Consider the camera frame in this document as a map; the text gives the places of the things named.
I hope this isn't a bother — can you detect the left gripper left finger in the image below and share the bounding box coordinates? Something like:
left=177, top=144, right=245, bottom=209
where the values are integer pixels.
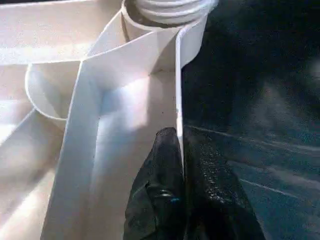
left=123, top=126, right=187, bottom=240

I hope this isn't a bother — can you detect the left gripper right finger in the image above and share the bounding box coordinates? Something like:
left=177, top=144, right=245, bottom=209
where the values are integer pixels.
left=183, top=138, right=266, bottom=240

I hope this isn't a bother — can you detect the white plastic table top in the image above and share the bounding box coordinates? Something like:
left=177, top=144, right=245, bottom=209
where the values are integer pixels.
left=0, top=0, right=210, bottom=240

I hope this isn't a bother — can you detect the white plastic table leg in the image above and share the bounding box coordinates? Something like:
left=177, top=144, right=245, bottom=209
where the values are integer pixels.
left=136, top=0, right=218, bottom=26

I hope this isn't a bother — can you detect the black mat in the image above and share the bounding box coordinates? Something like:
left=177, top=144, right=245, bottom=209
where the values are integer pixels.
left=179, top=0, right=320, bottom=240

